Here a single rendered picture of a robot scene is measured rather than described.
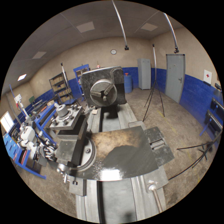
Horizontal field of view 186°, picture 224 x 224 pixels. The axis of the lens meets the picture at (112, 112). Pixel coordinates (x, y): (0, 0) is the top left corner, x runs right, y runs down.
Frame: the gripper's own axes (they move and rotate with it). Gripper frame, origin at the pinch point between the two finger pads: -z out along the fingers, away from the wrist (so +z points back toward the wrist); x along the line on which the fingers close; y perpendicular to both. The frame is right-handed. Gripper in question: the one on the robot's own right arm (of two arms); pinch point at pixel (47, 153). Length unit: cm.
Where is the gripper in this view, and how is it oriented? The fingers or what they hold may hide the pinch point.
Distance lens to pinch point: 71.0
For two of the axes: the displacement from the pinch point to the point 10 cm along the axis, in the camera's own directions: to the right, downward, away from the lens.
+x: 1.5, 9.6, -2.4
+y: -0.7, -2.3, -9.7
